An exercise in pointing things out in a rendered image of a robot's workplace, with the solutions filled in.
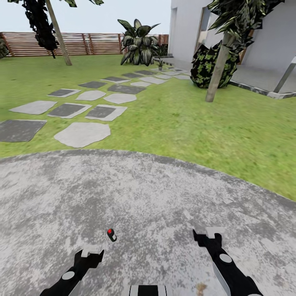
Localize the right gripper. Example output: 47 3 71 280
193 229 223 252

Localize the insectifuge atomizer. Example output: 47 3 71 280
107 228 116 242

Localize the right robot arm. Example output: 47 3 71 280
193 227 263 296

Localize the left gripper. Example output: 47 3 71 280
74 250 104 273

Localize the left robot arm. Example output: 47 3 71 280
40 245 104 296

